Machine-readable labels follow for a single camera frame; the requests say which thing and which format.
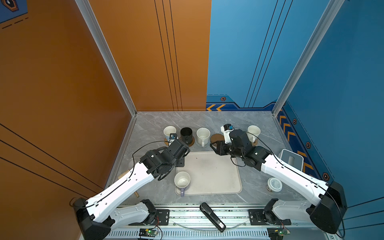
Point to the round wooden coaster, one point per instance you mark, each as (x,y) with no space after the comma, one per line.
(216,137)

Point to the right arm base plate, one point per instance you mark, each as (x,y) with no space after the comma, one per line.
(259,217)

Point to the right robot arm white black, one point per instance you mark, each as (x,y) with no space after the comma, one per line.
(324,203)

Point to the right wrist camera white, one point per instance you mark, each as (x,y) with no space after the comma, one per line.
(226,130)

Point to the white tissue box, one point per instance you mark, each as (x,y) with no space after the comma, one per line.
(293,159)

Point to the wooden mallet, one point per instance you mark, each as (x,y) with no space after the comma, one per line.
(122,175)

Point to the white mug purple handle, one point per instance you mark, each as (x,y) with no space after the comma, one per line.
(182,180)

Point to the right circuit board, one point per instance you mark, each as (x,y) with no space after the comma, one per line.
(276,234)

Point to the light blue mug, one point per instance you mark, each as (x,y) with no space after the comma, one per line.
(168,131)

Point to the beige serving tray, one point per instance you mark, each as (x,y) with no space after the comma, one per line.
(211,174)

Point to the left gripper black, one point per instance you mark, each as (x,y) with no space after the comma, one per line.
(182,161)

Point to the black stapler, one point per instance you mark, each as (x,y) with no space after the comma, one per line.
(212,217)

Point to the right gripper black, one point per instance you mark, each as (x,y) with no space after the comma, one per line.
(219,147)

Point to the left green circuit board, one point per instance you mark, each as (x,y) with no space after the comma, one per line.
(148,234)

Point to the black mug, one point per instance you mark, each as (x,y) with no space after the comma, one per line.
(187,134)

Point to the glossy dark brown coaster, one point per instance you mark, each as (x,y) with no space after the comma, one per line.
(189,144)

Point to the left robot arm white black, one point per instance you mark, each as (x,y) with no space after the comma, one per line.
(102,213)

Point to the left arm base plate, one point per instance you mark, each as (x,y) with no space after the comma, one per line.
(161,218)

